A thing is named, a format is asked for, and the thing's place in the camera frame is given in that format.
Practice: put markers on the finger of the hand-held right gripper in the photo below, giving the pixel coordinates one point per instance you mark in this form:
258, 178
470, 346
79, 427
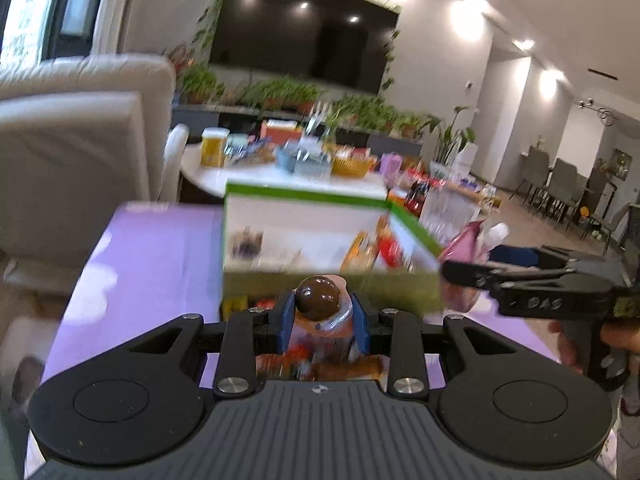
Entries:
470, 275
515, 255

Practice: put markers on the small potted plant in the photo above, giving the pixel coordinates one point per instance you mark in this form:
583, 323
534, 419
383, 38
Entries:
412, 122

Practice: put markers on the grey storage basket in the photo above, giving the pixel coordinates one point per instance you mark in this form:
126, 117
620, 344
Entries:
305, 165

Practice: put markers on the dark television console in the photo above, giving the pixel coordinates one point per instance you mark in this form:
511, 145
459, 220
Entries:
225, 117

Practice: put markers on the orange tissue box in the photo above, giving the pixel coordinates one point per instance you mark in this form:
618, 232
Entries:
280, 132

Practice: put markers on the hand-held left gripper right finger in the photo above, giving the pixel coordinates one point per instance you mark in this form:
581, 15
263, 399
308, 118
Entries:
361, 325

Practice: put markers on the orange brown snack packets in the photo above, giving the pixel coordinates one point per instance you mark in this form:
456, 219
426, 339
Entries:
357, 255

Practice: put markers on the potted green plant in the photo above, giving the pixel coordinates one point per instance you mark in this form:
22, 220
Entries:
200, 82
370, 110
280, 92

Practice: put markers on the person's right hand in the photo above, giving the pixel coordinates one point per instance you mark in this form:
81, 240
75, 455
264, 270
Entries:
567, 345

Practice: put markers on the pink gift box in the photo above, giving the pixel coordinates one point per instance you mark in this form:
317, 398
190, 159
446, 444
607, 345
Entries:
391, 162

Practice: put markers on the white coffee table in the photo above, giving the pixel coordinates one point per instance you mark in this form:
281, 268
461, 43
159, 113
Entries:
240, 177

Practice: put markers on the dark ceiling slot vent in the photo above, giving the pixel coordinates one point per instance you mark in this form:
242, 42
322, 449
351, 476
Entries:
605, 73

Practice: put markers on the white air purifier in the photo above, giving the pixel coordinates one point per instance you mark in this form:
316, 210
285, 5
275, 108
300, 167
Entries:
465, 157

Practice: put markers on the framed wall picture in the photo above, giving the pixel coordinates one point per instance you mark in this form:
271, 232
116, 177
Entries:
623, 164

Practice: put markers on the purple floral tablecloth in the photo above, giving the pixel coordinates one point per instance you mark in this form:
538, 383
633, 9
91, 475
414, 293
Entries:
145, 270

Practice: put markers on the black television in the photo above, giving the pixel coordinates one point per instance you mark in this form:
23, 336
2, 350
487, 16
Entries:
300, 35

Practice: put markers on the dark snack packet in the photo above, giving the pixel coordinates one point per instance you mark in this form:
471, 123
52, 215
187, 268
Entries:
246, 245

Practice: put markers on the red flower decoration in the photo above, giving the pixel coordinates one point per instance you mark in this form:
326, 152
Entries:
180, 57

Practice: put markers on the tall peace lily plant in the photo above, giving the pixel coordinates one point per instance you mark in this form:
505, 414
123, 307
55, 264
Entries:
450, 135

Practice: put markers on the red snack packet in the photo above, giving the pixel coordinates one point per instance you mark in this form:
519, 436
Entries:
392, 247

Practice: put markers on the green cardboard box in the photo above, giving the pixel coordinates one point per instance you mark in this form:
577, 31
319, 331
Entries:
260, 285

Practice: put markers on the beige recliner sofa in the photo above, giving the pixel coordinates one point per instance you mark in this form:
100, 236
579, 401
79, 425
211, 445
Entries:
75, 160

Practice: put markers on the beige curtain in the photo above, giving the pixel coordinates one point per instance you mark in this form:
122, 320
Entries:
112, 5

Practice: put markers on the pink snack packet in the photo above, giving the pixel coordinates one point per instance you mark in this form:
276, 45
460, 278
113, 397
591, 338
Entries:
465, 247

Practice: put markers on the yellow woven basket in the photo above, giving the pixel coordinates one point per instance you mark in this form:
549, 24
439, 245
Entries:
352, 166

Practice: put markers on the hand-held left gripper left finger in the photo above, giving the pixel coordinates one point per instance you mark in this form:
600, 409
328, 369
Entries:
286, 321

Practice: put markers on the brown-capped bottle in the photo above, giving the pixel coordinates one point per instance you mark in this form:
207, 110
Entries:
320, 297

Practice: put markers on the dark framed window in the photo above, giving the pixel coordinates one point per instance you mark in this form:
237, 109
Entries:
70, 5

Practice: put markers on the brown snack packet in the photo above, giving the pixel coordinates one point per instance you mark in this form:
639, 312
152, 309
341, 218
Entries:
360, 367

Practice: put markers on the glass mug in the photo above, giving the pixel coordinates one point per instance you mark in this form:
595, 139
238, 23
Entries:
440, 215

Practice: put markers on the yellow canister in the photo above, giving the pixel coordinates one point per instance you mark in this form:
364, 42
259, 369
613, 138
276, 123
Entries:
215, 147

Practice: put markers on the grey dining chair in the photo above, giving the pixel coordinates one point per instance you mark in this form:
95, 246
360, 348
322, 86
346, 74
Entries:
537, 167
617, 220
565, 180

